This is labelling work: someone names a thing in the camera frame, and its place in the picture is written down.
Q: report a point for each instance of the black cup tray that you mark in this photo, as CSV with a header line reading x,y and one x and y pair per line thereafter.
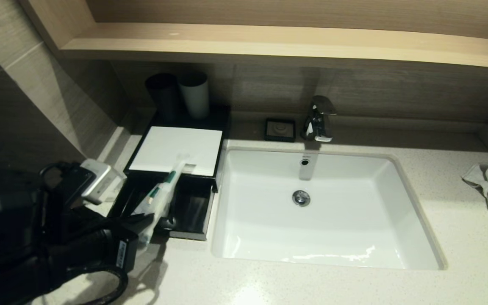
x,y
218,116

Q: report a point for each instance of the black box with white top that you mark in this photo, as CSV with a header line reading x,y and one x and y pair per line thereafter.
x,y
176,148

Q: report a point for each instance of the black box drawer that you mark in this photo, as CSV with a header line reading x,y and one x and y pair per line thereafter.
x,y
193,207

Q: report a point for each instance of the chrome faucet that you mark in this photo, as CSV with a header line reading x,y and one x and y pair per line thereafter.
x,y
318,120

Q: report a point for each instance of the black square soap dish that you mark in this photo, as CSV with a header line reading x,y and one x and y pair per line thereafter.
x,y
280,129

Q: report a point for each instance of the clear toothbrush packet green label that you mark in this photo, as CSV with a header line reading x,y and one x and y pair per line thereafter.
x,y
171,177

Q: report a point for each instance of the light wooden shelf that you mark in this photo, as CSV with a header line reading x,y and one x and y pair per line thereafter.
x,y
269,42

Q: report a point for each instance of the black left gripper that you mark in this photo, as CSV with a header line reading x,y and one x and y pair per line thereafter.
x,y
108,250

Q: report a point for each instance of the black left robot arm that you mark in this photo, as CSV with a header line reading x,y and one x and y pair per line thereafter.
x,y
15,220

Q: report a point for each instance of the black plastic cup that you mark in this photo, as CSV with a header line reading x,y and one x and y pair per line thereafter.
x,y
165,97

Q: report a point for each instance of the grey plastic cup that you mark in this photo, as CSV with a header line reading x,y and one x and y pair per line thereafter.
x,y
195,99

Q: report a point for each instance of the chrome drain stopper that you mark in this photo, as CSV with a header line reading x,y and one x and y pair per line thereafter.
x,y
301,198

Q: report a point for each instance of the white ceramic sink basin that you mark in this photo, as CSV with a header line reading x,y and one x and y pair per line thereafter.
x,y
354,212

